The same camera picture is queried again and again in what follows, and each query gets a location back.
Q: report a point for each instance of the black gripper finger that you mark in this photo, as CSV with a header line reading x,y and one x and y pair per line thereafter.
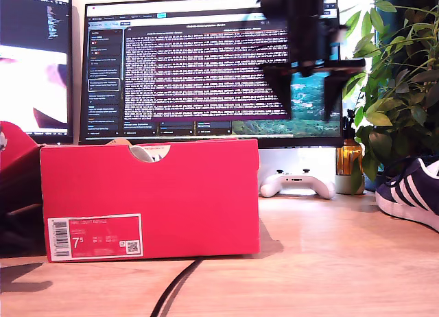
x,y
331,90
284,90

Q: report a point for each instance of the red shoebox lid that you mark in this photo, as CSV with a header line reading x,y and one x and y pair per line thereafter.
x,y
13,149

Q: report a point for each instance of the red cardboard shoebox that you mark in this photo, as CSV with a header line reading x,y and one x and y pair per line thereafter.
x,y
192,200

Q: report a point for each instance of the green leafy potted plant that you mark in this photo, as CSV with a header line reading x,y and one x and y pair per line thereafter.
x,y
394,90

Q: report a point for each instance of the amber glass pump bottle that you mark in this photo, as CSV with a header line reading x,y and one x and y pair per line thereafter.
x,y
348,155

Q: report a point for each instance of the wide black computer monitor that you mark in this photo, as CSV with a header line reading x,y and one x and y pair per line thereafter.
x,y
205,73

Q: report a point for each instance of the white game controller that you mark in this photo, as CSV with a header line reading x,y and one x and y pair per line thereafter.
x,y
295,184

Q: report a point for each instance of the small pale pot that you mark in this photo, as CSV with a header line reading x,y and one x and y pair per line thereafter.
x,y
344,185

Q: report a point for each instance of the dark plant tray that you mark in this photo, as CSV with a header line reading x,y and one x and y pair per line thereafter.
x,y
370,186

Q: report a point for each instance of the narrow black computer monitor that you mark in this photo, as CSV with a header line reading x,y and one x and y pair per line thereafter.
x,y
34,22

